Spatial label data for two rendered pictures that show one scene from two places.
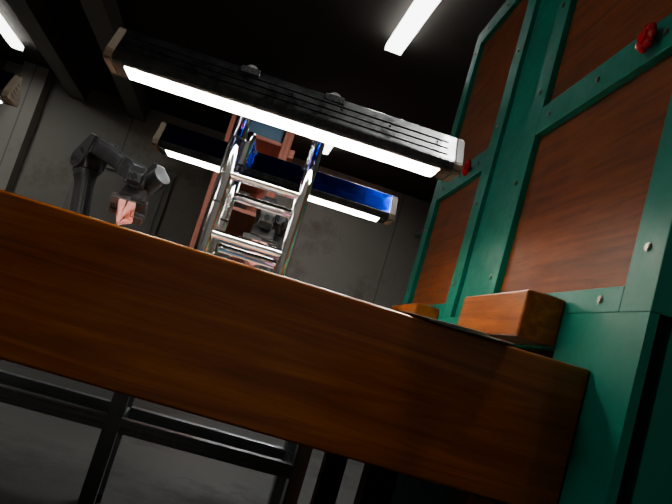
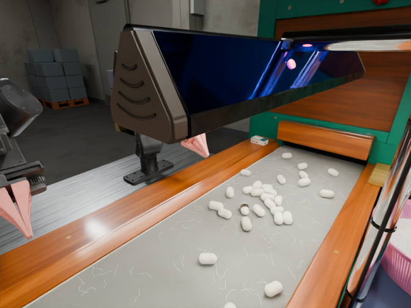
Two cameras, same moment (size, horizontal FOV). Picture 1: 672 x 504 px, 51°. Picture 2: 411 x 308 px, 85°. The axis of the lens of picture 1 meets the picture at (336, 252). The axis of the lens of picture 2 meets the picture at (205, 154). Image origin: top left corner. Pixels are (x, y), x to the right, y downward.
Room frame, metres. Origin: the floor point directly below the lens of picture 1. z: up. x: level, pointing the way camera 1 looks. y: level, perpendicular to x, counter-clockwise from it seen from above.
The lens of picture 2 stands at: (1.54, 0.58, 1.09)
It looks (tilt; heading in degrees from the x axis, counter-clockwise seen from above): 24 degrees down; 317
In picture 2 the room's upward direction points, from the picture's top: straight up
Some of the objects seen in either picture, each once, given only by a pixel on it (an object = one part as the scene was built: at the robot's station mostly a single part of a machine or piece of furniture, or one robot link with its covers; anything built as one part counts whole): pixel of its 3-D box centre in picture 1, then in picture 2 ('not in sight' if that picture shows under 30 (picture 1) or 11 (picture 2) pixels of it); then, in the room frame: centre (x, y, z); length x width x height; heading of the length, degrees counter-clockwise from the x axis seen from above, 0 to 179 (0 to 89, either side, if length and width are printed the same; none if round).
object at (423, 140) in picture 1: (290, 104); not in sight; (1.16, 0.15, 1.08); 0.62 x 0.08 x 0.07; 95
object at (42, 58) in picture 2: not in sight; (55, 77); (7.93, -0.62, 0.60); 1.15 x 0.77 x 1.19; 8
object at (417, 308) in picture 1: (410, 319); (320, 137); (1.82, -0.24, 0.83); 0.30 x 0.06 x 0.07; 5
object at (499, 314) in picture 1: (504, 318); not in sight; (1.14, -0.30, 0.83); 0.30 x 0.06 x 0.07; 5
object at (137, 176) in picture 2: not in sight; (148, 162); (2.26, 0.20, 0.71); 0.20 x 0.07 x 0.08; 98
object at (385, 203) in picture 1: (277, 173); (303, 66); (1.72, 0.20, 1.08); 0.62 x 0.08 x 0.07; 95
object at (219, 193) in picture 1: (256, 208); not in sight; (1.24, 0.16, 0.90); 0.20 x 0.19 x 0.45; 95
